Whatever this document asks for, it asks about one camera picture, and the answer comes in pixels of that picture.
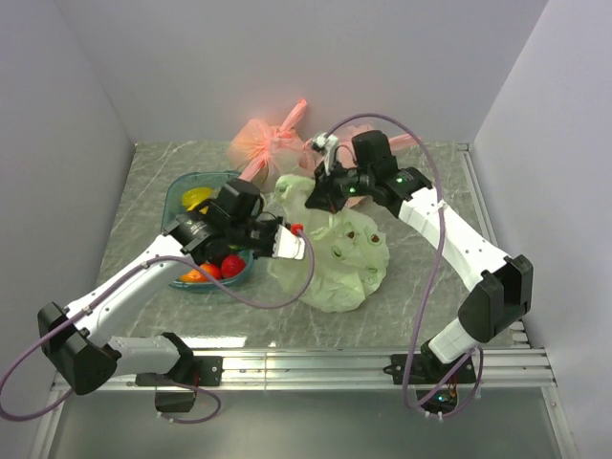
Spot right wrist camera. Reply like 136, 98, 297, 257
309, 132, 339, 176

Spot pink tied bag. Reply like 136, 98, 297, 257
298, 124, 422, 209
227, 98, 308, 193

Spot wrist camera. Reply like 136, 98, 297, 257
272, 225, 306, 260
309, 132, 339, 176

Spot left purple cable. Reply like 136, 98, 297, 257
0, 224, 317, 423

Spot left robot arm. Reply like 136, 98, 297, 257
37, 179, 305, 395

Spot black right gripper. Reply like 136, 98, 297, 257
306, 156, 376, 213

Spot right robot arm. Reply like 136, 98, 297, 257
305, 130, 534, 382

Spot right pink tied bag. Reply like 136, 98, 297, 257
298, 124, 422, 209

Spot orange fake mango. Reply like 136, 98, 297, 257
179, 263, 223, 283

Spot yellow fake starfruit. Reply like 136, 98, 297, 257
181, 187, 213, 210

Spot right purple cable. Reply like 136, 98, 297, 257
324, 112, 484, 418

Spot aluminium mounting rail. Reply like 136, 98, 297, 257
32, 347, 579, 458

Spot teal plastic basket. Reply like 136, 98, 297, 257
162, 170, 254, 288

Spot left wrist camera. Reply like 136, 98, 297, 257
272, 225, 306, 260

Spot light green plastic bag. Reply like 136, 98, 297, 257
273, 175, 390, 313

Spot left pink tied bag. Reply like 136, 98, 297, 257
227, 98, 308, 193

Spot purple cable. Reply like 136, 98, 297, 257
0, 224, 317, 423
324, 112, 484, 418

